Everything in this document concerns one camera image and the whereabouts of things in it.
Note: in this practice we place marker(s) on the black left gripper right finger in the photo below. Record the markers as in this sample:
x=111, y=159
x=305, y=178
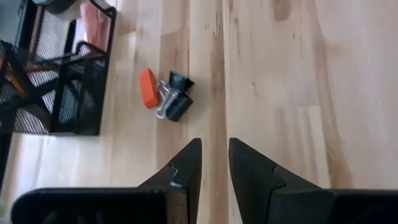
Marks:
x=295, y=205

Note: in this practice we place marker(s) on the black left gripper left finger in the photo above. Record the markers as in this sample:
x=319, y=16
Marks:
x=124, y=205

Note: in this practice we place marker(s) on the black binder clip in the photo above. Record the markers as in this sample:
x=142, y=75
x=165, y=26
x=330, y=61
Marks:
x=178, y=107
x=180, y=81

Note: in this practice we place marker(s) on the orange eraser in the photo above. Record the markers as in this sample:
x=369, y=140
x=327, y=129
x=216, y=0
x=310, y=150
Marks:
x=149, y=88

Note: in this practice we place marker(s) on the orange wooden pencil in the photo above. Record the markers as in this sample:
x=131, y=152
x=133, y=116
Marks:
x=17, y=87

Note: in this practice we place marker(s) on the black mesh desk organizer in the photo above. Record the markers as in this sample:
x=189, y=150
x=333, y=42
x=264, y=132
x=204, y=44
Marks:
x=77, y=118

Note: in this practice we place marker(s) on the black metal table frame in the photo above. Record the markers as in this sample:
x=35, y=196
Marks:
x=3, y=155

